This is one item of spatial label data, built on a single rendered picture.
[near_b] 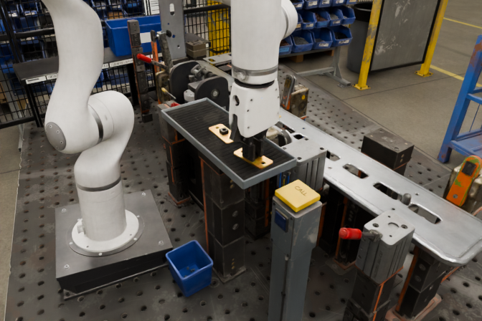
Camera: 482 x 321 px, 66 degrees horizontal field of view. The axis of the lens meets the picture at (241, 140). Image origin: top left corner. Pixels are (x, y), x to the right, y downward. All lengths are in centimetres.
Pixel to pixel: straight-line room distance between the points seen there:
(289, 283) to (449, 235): 37
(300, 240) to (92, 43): 62
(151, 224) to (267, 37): 77
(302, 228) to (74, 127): 56
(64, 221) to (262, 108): 81
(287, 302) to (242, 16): 59
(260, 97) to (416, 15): 385
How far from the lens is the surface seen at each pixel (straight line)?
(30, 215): 151
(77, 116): 93
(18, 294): 127
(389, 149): 114
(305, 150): 91
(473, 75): 289
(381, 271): 85
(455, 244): 94
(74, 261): 116
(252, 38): 63
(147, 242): 116
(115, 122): 101
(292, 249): 74
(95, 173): 104
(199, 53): 188
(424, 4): 449
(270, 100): 71
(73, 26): 91
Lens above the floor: 160
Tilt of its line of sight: 31 degrees down
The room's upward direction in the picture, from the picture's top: straight up
